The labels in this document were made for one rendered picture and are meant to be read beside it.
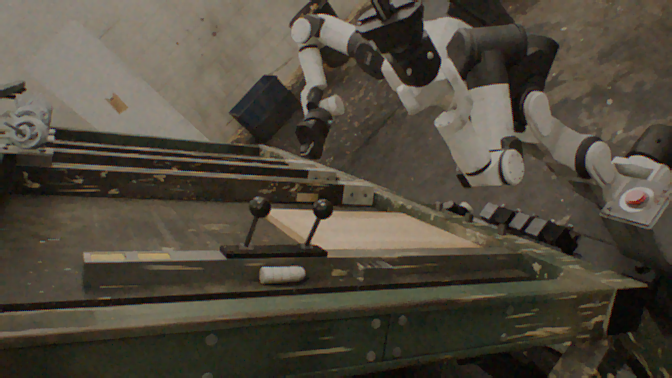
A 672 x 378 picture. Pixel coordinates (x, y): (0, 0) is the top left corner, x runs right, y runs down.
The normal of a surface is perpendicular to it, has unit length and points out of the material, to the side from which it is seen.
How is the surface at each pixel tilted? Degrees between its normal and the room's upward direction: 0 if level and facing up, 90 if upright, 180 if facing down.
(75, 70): 90
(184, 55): 90
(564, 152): 90
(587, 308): 90
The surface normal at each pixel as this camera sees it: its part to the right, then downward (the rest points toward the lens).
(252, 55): 0.41, 0.28
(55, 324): 0.15, -0.98
